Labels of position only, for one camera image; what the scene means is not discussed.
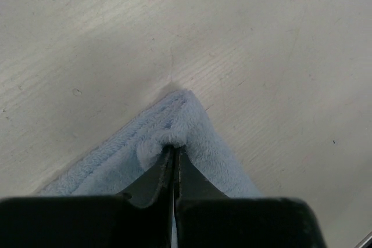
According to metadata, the light blue towel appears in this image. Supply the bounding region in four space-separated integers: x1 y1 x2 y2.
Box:
38 89 260 198

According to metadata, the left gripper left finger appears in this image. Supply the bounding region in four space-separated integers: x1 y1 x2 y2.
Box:
1 146 174 247

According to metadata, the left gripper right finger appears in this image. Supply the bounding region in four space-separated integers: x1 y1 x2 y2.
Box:
174 148 326 247

